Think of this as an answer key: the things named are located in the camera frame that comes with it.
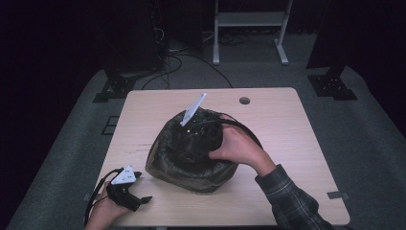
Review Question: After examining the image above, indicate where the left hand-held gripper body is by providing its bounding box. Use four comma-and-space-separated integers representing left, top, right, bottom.
105, 165, 143, 213

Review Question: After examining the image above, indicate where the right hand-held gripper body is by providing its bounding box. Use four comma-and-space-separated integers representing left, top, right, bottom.
180, 92, 224, 151

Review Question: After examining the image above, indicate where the black garbage bag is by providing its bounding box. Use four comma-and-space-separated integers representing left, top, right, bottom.
147, 107, 243, 180

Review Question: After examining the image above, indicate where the person's left hand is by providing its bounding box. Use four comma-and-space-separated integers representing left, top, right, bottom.
84, 184, 132, 230

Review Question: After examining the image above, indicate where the person's right hand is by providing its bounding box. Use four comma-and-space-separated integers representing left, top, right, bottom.
208, 123, 277, 177

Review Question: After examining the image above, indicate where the black stand with base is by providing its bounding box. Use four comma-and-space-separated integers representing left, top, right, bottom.
92, 32, 161, 104
305, 32, 358, 102

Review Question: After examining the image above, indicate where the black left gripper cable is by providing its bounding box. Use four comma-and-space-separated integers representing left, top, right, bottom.
83, 167, 124, 226

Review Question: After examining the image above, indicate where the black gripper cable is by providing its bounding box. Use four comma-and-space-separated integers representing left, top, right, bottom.
218, 112, 264, 150
83, 167, 124, 226

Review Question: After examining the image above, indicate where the black floor cable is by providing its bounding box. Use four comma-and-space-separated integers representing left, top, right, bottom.
141, 52, 234, 91

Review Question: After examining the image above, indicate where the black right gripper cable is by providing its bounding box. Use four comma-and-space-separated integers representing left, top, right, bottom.
218, 112, 264, 150

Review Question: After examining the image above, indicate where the white metal stand frame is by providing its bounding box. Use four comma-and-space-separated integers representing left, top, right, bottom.
213, 0, 294, 66

